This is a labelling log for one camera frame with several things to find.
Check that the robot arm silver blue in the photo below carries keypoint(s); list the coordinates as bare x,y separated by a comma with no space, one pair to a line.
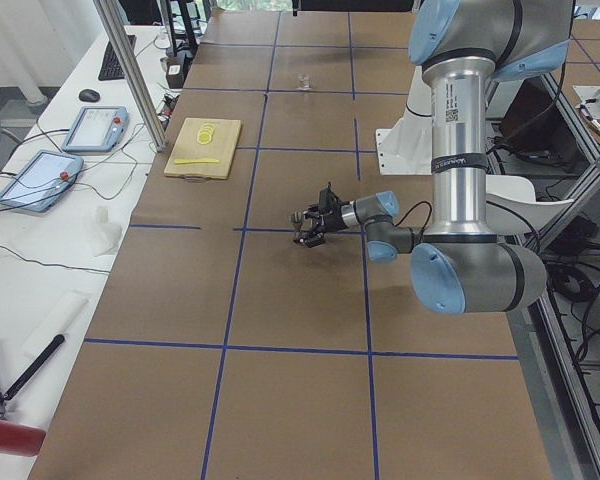
457,263

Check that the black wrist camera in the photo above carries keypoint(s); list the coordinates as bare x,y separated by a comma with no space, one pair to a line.
328,200

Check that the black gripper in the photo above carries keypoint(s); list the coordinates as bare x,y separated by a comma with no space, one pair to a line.
332,220

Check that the aluminium frame post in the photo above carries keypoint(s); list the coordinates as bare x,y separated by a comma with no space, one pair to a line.
113,26

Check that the clear glass shaker cup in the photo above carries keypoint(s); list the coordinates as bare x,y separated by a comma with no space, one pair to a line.
303,82

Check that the yellow plastic knife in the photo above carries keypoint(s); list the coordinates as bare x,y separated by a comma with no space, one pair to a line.
199,160

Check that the yellow lemon slices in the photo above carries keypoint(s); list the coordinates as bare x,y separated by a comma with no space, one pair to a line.
205,133

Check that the upper blue teach pendant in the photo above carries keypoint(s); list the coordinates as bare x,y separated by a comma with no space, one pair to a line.
96,129

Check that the wooden cutting board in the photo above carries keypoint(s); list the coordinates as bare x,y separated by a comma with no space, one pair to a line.
222,147

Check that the black computer mouse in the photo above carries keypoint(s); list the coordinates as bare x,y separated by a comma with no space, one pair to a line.
89,96

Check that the lower blue teach pendant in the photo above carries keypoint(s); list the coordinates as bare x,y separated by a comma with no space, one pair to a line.
42,181

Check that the black keyboard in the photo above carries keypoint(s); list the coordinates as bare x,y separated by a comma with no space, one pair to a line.
111,68

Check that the red cylinder bottle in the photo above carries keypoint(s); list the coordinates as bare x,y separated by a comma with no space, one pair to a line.
20,440

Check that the blue teach pendant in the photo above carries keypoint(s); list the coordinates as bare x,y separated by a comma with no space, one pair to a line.
96,129
42,181

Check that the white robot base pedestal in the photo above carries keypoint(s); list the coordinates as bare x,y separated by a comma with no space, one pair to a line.
406,148

